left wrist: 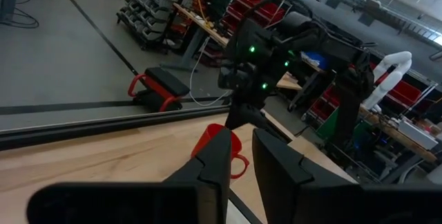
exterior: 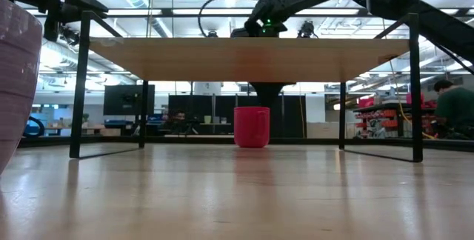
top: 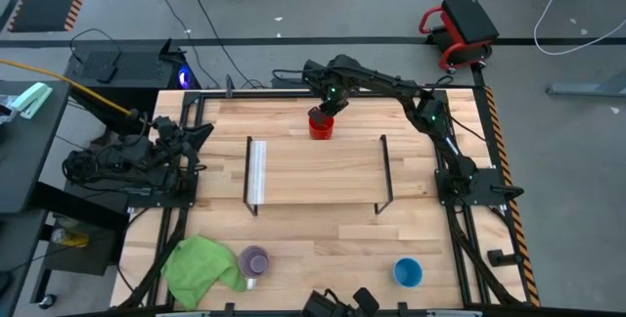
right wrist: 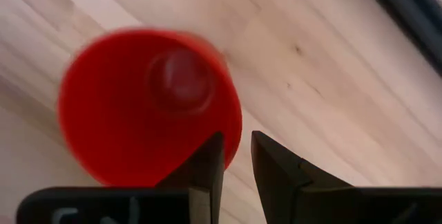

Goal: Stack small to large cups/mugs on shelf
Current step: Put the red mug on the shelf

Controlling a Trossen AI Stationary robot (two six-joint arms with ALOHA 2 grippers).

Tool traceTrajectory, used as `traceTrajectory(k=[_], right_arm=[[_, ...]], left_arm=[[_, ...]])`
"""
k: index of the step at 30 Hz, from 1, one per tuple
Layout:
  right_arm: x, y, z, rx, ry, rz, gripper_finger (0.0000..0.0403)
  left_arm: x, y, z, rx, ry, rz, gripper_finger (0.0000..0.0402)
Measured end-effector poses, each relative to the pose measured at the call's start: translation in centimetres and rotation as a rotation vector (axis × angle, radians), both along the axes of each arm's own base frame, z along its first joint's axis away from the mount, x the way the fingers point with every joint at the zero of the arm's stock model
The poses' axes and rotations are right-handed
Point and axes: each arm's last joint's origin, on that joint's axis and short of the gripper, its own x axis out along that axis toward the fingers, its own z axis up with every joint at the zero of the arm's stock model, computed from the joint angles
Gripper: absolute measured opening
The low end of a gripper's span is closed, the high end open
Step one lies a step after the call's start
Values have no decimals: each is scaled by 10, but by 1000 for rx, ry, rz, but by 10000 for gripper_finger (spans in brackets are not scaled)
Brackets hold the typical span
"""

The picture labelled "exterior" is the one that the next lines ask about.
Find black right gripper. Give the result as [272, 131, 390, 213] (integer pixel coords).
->
[230, 0, 289, 39]

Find red mug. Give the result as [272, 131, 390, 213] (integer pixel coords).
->
[233, 106, 271, 149]

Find purple ribbed cup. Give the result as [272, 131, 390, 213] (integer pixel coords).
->
[0, 0, 44, 175]

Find wooden shelf board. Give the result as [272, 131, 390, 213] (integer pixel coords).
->
[89, 36, 411, 84]

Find black partition panels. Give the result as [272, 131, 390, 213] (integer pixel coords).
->
[167, 93, 307, 139]

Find cardboard box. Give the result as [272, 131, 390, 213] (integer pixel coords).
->
[306, 121, 347, 139]

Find person at desk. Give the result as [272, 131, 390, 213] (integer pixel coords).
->
[161, 110, 190, 136]

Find workbench with red bins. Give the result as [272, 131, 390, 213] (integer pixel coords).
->
[353, 92, 438, 139]

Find black monitor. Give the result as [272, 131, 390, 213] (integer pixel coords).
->
[103, 84, 156, 116]

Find blue storage bin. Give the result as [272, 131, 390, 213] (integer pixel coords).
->
[104, 119, 135, 130]

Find black clamp device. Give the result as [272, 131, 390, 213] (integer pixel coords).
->
[58, 24, 81, 47]

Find person at workbench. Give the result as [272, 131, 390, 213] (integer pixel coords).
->
[432, 79, 474, 140]

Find blue chair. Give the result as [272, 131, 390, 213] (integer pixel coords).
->
[23, 116, 46, 138]

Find black hanging camera device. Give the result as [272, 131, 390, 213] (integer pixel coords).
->
[297, 20, 319, 39]

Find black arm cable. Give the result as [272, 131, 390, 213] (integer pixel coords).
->
[197, 0, 262, 38]

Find yellow hanging cable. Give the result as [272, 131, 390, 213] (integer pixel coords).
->
[381, 17, 438, 140]

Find black metal shelf leg frame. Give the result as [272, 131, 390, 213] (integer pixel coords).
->
[338, 12, 424, 164]
[69, 10, 150, 159]

